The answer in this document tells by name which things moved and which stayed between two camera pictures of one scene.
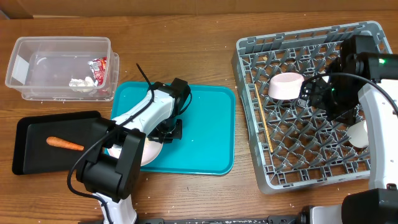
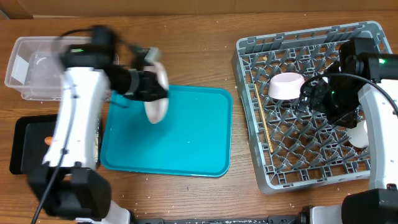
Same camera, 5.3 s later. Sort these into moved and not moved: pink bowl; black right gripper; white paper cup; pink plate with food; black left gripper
Moved: black left gripper; pink plate with food
Not moved: pink bowl; white paper cup; black right gripper
